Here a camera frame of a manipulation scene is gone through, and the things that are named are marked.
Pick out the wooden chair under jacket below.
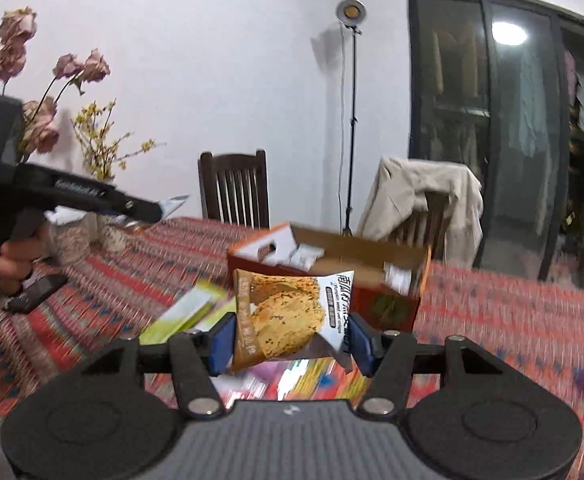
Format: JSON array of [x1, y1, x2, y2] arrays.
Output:
[[391, 192, 451, 262]]

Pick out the beige jacket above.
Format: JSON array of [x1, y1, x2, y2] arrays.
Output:
[[357, 156, 485, 271]]

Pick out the light blue hanging garment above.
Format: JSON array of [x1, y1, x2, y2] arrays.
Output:
[[509, 45, 556, 158]]

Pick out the patterned white vase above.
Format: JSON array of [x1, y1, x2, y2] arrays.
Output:
[[97, 175, 139, 254]]

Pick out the person's left hand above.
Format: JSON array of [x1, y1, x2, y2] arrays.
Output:
[[0, 197, 48, 282]]

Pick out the ring light on stand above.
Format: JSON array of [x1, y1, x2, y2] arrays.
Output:
[[336, 0, 370, 241]]

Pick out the red cardboard box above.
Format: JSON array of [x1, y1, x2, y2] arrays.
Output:
[[227, 222, 433, 333]]

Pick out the dark wooden chair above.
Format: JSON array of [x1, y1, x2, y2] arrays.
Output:
[[198, 149, 271, 228]]

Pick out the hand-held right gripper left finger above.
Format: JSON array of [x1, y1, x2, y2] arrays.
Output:
[[79, 312, 237, 420]]

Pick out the sliding glass door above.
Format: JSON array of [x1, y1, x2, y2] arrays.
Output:
[[406, 0, 584, 295]]

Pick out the large red snack packet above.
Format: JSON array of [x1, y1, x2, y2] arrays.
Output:
[[282, 357, 373, 405]]

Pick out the purple snack packet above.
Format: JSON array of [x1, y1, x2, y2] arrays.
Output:
[[253, 361, 297, 392]]

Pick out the brown cookie snack packet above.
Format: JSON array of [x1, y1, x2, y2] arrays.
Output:
[[229, 268, 357, 373]]

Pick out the yellow flower branches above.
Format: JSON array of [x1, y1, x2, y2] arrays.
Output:
[[72, 101, 167, 182]]

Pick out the dried pink roses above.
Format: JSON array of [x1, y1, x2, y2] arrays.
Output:
[[0, 7, 111, 156]]

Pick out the beige hanging garment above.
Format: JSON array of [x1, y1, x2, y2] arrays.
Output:
[[431, 29, 478, 97]]

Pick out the small black device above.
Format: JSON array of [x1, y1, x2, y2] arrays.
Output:
[[7, 274, 69, 314]]

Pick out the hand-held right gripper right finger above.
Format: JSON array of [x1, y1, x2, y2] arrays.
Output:
[[347, 312, 505, 418]]

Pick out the green snack packet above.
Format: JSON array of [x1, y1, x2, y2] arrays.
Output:
[[139, 280, 237, 346]]

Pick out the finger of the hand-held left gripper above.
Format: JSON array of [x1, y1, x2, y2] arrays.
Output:
[[107, 214, 149, 234], [119, 192, 193, 225]]

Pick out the white snack packet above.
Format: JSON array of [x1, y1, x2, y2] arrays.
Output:
[[383, 264, 413, 295], [291, 244, 323, 272]]

